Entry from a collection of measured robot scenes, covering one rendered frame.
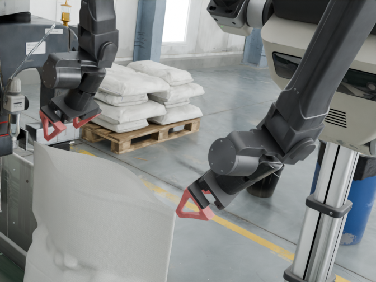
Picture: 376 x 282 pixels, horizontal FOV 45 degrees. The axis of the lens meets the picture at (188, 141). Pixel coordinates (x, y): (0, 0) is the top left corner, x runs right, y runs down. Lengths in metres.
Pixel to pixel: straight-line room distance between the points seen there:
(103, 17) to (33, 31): 0.31
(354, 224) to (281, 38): 2.21
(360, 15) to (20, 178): 1.60
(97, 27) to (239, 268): 2.00
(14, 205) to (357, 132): 1.42
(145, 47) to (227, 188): 6.46
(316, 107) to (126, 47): 6.51
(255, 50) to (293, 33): 8.63
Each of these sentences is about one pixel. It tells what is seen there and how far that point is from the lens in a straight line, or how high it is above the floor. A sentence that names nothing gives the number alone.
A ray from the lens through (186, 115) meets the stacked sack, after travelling 4.60.
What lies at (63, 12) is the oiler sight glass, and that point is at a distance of 1.28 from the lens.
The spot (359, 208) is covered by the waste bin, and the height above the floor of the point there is 0.28.
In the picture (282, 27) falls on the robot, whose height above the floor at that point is 1.42.
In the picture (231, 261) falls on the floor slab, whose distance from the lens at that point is 2.76.
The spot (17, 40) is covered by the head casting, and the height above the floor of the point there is 1.30.
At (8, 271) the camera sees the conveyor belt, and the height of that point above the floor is 0.38.
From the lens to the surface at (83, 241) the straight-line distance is 1.07.
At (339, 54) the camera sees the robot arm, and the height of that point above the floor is 1.43.
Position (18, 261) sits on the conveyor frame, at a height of 0.37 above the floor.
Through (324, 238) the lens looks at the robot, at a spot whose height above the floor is 0.85.
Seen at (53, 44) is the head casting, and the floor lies 1.29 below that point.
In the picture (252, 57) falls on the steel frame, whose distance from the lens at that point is 9.80.
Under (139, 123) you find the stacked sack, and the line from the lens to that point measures 4.22.
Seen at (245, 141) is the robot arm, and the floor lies 1.28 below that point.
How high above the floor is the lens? 1.49
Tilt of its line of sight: 19 degrees down
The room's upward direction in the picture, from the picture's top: 8 degrees clockwise
